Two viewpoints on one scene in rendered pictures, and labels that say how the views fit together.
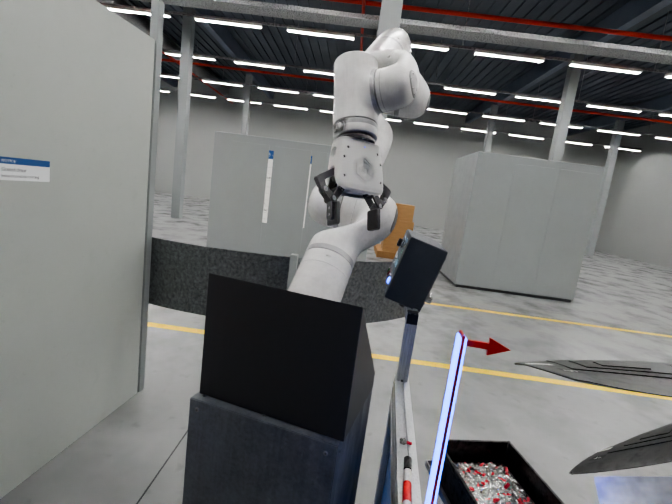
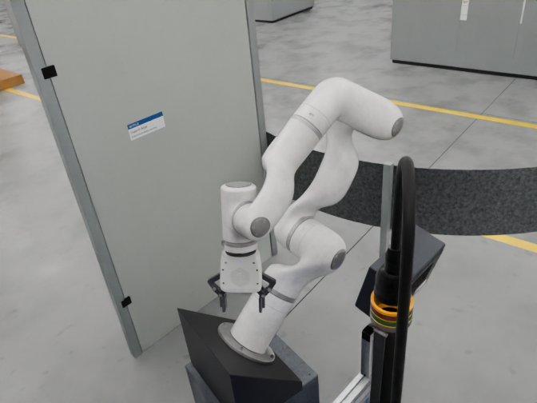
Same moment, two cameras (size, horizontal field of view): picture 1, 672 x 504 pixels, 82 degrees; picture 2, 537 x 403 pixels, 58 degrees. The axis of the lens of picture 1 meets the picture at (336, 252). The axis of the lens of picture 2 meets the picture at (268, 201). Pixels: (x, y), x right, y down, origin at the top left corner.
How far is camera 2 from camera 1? 1.05 m
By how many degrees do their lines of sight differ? 44
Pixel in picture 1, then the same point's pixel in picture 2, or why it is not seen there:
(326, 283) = (258, 318)
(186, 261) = not seen: hidden behind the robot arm
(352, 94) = (225, 225)
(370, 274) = (492, 183)
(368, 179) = (244, 283)
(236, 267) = not seen: hidden behind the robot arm
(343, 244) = (279, 286)
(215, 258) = (314, 159)
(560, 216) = not seen: outside the picture
